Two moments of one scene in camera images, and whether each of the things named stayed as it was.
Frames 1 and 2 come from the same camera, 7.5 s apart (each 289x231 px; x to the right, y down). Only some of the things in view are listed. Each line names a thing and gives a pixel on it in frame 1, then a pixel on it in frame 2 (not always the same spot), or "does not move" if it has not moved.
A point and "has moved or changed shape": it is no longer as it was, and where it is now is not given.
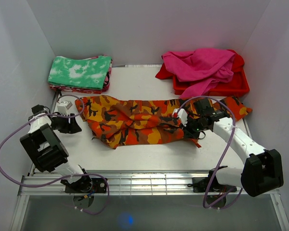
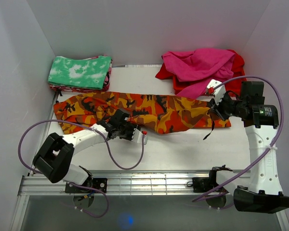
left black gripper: (72, 128) → (132, 126)
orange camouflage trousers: (118, 122) has moved or changed shape
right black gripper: (189, 133) → (217, 108)
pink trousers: (202, 68) does not move
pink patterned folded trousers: (76, 89) does not move
